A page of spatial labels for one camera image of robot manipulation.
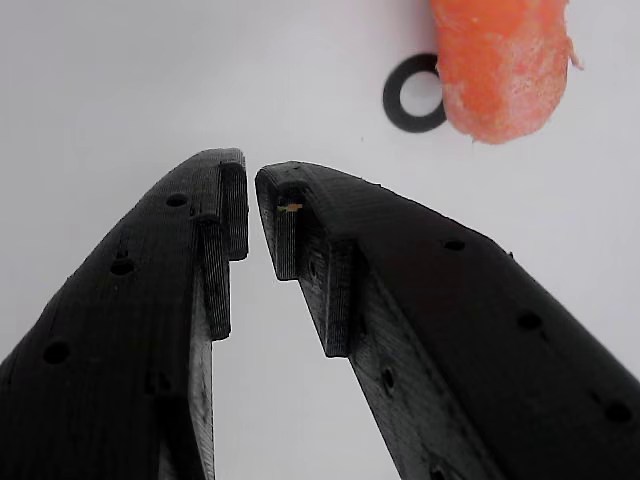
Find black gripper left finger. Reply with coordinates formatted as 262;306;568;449
0;147;250;480

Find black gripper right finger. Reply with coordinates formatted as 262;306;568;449
254;160;640;480

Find small orange object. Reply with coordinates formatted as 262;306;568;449
428;0;586;147

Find small black washer ring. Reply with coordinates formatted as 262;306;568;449
382;53;448;135

